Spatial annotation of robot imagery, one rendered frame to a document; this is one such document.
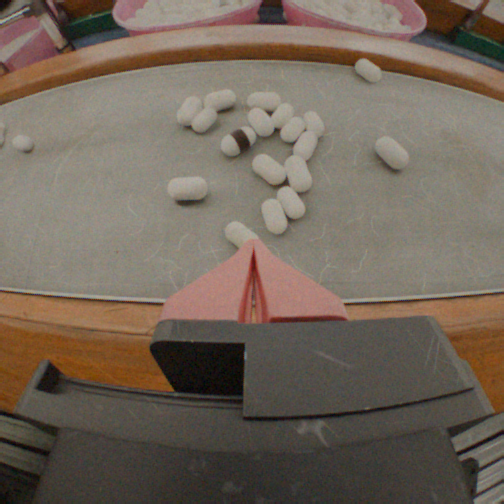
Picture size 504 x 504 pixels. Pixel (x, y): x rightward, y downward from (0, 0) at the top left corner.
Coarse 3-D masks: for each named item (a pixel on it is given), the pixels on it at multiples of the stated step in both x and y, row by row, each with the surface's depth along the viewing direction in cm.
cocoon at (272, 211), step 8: (272, 200) 20; (264, 208) 20; (272, 208) 19; (280, 208) 20; (264, 216) 20; (272, 216) 19; (280, 216) 19; (272, 224) 19; (280, 224) 19; (272, 232) 20; (280, 232) 20
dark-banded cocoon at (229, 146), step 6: (246, 132) 21; (252, 132) 21; (228, 138) 21; (252, 138) 21; (222, 144) 21; (228, 144) 21; (234, 144) 21; (252, 144) 22; (222, 150) 22; (228, 150) 21; (234, 150) 21
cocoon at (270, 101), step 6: (252, 96) 22; (258, 96) 22; (264, 96) 22; (270, 96) 22; (276, 96) 22; (252, 102) 23; (258, 102) 22; (264, 102) 22; (270, 102) 22; (276, 102) 23; (252, 108) 23; (264, 108) 23; (270, 108) 23; (276, 108) 23
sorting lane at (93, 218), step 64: (192, 64) 26; (256, 64) 26; (320, 64) 26; (64, 128) 24; (128, 128) 24; (192, 128) 24; (384, 128) 24; (448, 128) 24; (0, 192) 23; (64, 192) 22; (128, 192) 22; (256, 192) 22; (320, 192) 22; (384, 192) 22; (448, 192) 22; (0, 256) 20; (64, 256) 20; (128, 256) 20; (192, 256) 20; (320, 256) 20; (384, 256) 20; (448, 256) 20
